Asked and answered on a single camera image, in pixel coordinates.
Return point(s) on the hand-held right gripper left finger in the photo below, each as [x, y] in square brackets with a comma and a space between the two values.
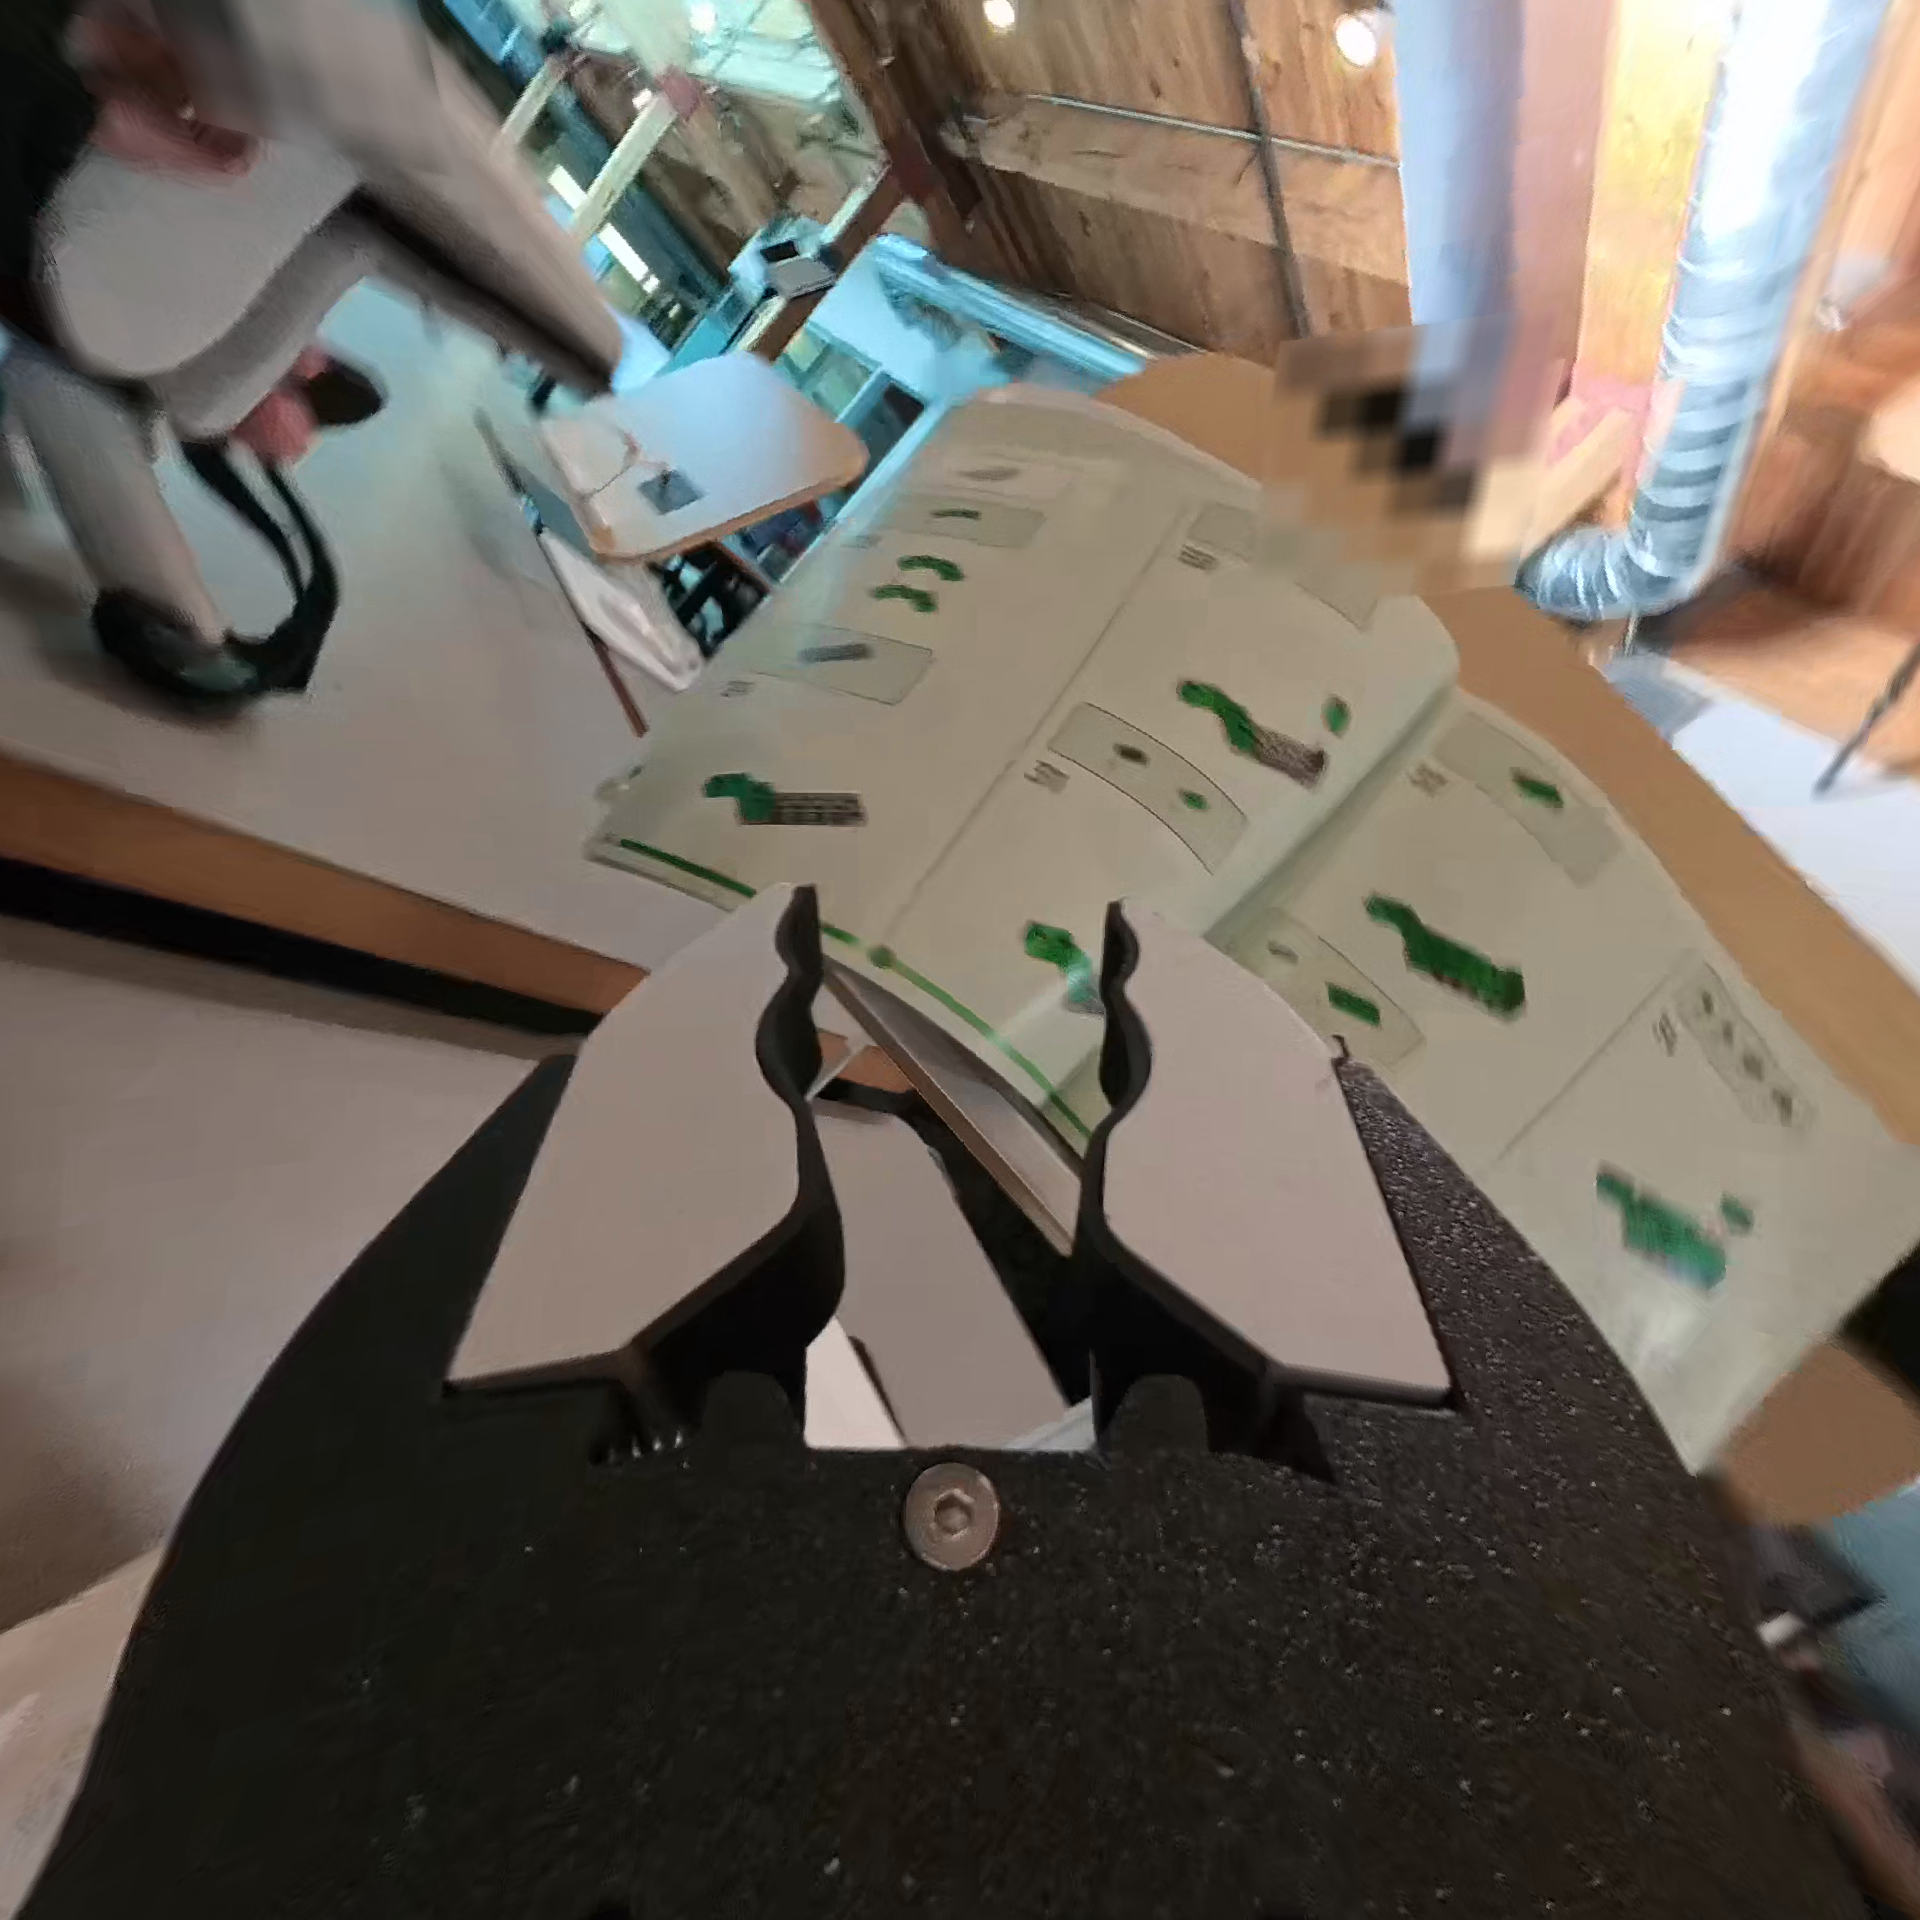
[645, 1170]

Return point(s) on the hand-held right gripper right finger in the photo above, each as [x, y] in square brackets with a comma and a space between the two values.
[1261, 1201]

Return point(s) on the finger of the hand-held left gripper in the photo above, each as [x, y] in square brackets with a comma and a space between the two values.
[451, 181]

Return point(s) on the brick instruction booklet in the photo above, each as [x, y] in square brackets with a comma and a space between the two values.
[1201, 840]

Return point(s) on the wooden book stand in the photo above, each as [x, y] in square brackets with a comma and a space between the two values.
[1724, 840]
[704, 436]

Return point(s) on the silver ventilation duct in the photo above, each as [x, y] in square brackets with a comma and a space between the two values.
[1724, 376]

